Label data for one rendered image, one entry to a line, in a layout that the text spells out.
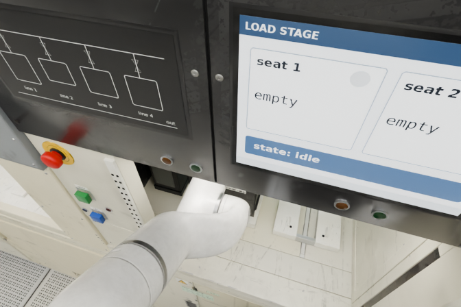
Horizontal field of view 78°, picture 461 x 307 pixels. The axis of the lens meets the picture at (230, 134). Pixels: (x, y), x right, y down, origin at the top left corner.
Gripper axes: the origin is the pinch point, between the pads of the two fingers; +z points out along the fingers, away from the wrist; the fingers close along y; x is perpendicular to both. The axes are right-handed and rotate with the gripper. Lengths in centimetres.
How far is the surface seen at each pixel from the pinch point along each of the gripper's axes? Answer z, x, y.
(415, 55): -30, 45, 25
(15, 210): -28, -36, -73
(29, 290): -41, -121, -107
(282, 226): -7.8, -31.0, 19.9
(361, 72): -30, 43, 21
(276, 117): -30.0, 35.7, 14.4
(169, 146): -29.9, 25.5, -0.6
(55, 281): -33, -121, -96
